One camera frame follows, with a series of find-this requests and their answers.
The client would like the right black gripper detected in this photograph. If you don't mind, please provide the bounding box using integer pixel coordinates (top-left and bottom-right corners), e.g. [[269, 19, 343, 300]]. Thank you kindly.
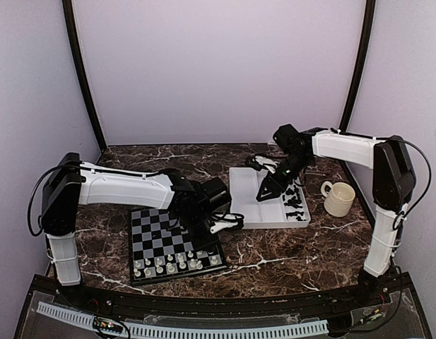
[[257, 153, 312, 201]]

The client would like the white plastic compartment tray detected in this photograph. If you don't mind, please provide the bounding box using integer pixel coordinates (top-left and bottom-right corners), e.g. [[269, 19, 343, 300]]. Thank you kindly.
[[229, 167, 311, 230]]

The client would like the black grey chessboard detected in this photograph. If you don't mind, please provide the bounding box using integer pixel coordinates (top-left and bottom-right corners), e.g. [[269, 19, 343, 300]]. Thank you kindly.
[[129, 208, 228, 286]]

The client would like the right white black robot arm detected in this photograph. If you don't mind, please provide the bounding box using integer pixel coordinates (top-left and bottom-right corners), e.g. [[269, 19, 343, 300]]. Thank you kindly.
[[252, 124, 417, 278]]

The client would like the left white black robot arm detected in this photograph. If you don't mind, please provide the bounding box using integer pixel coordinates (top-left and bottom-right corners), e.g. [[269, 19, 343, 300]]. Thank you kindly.
[[30, 153, 244, 308]]

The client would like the pile of black chess pieces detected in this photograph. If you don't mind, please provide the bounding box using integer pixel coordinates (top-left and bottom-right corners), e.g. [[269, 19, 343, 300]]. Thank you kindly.
[[282, 184, 306, 222]]

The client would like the cream ribbed mug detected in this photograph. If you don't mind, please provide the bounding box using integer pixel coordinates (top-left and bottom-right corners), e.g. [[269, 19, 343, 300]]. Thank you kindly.
[[321, 181, 355, 218]]

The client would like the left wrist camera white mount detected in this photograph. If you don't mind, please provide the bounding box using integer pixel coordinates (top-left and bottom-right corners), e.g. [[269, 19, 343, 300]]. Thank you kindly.
[[210, 213, 244, 234]]

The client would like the white slotted cable duct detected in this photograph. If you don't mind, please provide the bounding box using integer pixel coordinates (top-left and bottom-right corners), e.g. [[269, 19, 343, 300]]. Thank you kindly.
[[36, 302, 329, 338]]

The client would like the black front rail base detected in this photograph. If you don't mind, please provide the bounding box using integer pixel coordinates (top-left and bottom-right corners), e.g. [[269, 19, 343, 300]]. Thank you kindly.
[[15, 273, 431, 338]]

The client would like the right black frame post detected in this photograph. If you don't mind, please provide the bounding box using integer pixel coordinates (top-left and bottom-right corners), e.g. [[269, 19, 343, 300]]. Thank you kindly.
[[339, 0, 376, 131]]

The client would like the black frame post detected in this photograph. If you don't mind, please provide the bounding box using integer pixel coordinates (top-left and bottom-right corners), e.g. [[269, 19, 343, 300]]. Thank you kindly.
[[61, 0, 107, 153], [339, 0, 376, 131]]

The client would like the left black frame post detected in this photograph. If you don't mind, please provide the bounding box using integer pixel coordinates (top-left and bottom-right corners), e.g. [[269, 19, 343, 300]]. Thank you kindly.
[[61, 0, 107, 153]]

